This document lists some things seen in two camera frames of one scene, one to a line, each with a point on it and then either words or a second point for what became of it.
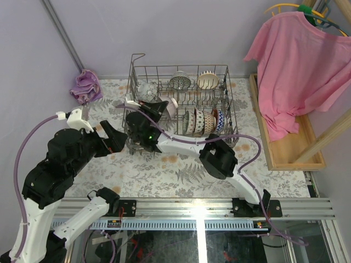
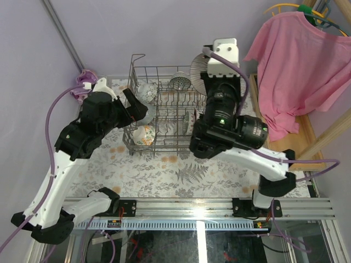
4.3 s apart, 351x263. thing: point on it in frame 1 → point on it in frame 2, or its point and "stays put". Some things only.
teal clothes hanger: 325,22 stays put
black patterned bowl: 180,80 stays put
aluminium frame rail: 197,209 stays put
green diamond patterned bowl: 185,120 stays put
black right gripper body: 139,138 → 222,93
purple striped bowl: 171,107 → 199,64
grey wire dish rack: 199,97 stays put
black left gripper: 101,143 → 120,110
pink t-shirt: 301,70 stays put
